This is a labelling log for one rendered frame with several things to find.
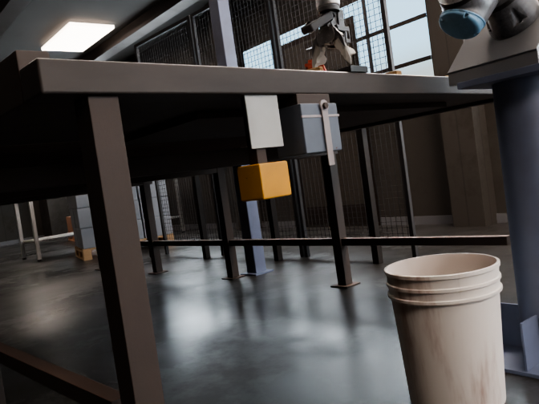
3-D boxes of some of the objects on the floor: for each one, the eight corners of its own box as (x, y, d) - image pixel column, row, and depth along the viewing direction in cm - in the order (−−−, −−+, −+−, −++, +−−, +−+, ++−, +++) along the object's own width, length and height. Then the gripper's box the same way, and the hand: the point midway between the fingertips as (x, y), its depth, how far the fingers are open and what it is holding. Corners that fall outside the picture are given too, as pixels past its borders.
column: (646, 346, 164) (615, 58, 160) (598, 391, 140) (560, 54, 136) (522, 329, 194) (493, 86, 189) (464, 364, 170) (430, 86, 166)
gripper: (362, 0, 169) (369, 64, 169) (316, 20, 183) (322, 78, 183) (345, -4, 163) (352, 62, 163) (298, 16, 177) (305, 77, 178)
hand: (330, 70), depth 171 cm, fingers open, 14 cm apart
